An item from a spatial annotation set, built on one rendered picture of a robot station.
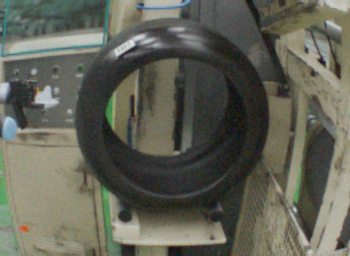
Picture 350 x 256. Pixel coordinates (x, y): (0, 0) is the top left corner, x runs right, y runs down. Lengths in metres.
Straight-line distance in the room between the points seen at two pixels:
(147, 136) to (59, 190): 0.65
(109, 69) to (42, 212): 1.17
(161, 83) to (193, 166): 0.29
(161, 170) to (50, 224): 0.85
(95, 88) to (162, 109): 0.46
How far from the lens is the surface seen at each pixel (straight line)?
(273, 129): 1.97
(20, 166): 2.43
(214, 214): 1.71
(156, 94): 1.93
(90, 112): 1.56
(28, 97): 1.67
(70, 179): 2.41
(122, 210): 1.68
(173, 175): 1.92
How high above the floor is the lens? 1.72
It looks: 20 degrees down
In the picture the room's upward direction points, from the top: 3 degrees clockwise
